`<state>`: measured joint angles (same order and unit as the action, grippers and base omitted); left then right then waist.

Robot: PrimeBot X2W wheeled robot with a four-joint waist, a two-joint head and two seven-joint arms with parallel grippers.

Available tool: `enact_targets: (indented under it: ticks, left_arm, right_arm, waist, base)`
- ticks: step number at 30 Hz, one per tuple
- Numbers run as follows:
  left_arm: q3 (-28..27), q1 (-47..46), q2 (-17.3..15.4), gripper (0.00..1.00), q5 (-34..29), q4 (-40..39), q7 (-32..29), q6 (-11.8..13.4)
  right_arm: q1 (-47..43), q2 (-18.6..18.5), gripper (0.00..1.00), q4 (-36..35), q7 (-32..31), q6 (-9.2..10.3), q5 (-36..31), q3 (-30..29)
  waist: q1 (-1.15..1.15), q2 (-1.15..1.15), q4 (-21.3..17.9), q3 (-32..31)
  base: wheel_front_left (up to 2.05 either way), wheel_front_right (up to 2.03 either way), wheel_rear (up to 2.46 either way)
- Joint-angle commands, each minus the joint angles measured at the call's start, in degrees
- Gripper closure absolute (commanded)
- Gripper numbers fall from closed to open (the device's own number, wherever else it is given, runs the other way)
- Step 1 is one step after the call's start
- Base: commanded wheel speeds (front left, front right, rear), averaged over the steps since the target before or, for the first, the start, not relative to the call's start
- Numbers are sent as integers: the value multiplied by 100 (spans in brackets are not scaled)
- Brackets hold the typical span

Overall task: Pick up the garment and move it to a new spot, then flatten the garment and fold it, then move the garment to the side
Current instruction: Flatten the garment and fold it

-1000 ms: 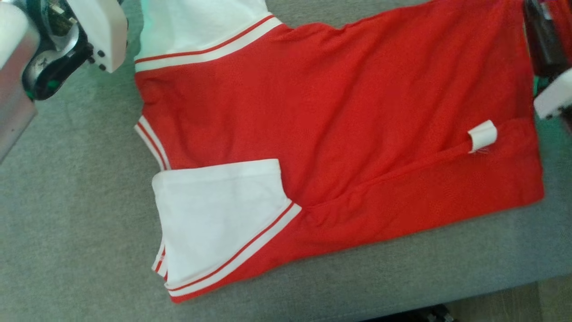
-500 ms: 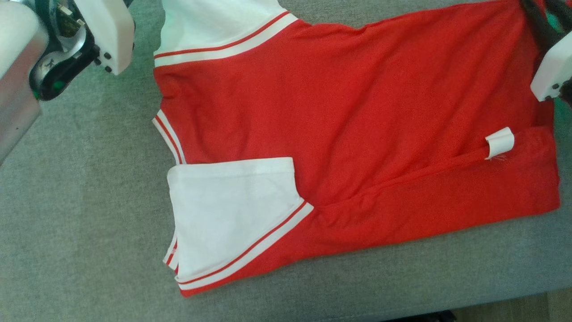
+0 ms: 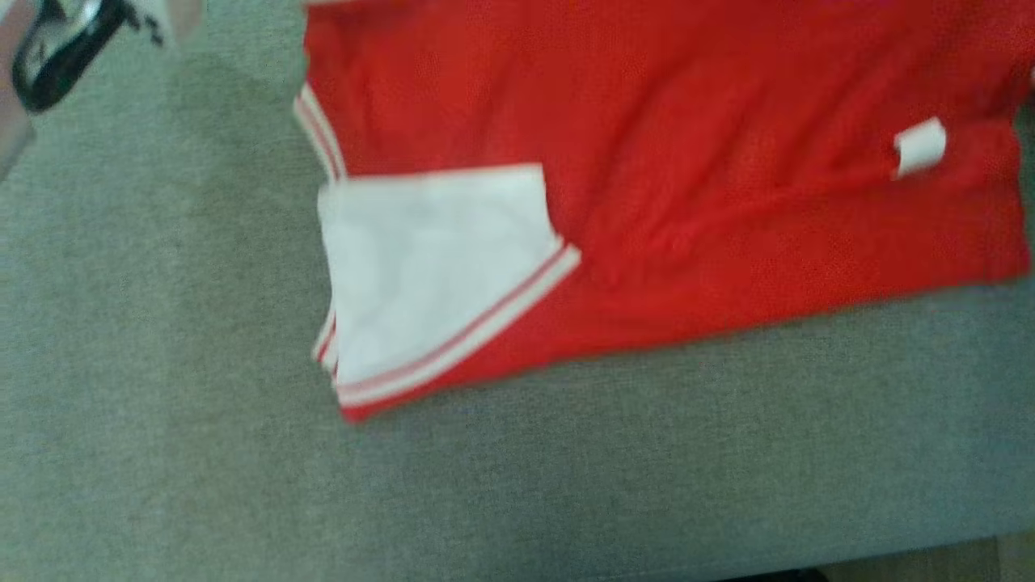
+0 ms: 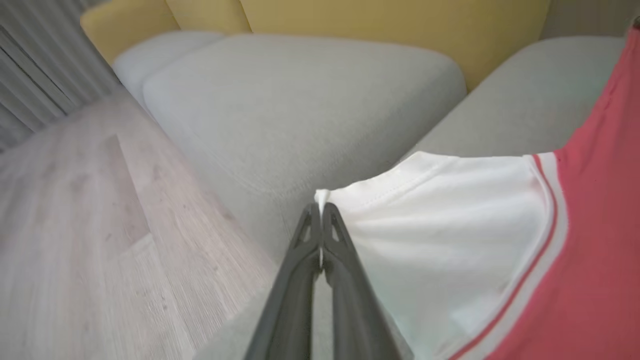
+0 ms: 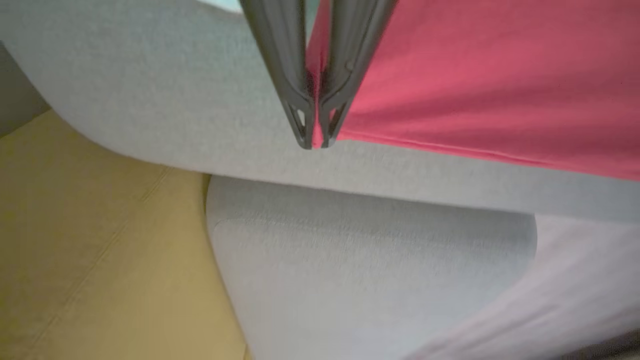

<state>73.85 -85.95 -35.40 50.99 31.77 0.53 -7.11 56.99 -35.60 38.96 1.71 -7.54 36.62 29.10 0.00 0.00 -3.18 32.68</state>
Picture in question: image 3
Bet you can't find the red garment with white panel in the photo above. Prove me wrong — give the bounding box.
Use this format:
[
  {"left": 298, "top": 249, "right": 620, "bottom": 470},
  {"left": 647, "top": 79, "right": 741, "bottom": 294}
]
[{"left": 293, "top": 0, "right": 1035, "bottom": 424}]

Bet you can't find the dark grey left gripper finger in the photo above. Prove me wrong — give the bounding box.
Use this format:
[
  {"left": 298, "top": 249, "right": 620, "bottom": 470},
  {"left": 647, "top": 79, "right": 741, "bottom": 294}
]
[
  {"left": 23, "top": 0, "right": 134, "bottom": 114},
  {"left": 11, "top": 0, "right": 65, "bottom": 102}
]

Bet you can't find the grey fabric sofa seat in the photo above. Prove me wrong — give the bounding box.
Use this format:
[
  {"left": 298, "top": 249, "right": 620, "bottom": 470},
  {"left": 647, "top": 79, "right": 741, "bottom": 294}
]
[{"left": 0, "top": 0, "right": 1035, "bottom": 582}]

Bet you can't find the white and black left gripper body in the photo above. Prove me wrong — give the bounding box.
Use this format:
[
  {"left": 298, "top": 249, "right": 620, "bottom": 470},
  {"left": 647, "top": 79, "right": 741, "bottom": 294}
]
[{"left": 121, "top": 0, "right": 175, "bottom": 48}]

